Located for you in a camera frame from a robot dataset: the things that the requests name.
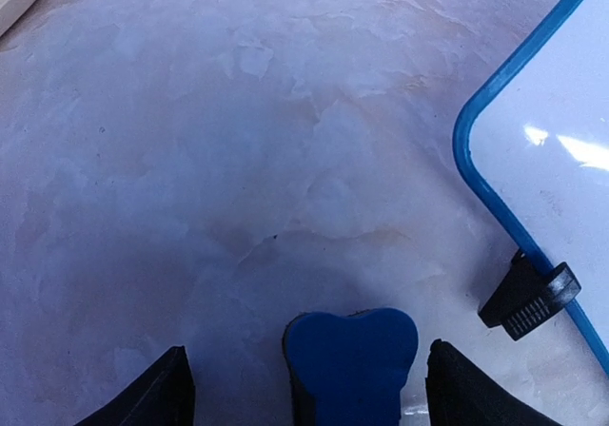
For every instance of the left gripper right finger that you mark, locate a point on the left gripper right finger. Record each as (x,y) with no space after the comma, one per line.
(459,393)

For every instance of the blue whiteboard eraser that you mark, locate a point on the blue whiteboard eraser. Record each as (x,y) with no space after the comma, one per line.
(349,370)

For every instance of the small blue-framed whiteboard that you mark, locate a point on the small blue-framed whiteboard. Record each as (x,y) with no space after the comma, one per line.
(532,144)

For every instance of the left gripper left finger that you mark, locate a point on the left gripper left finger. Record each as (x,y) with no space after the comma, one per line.
(164,394)

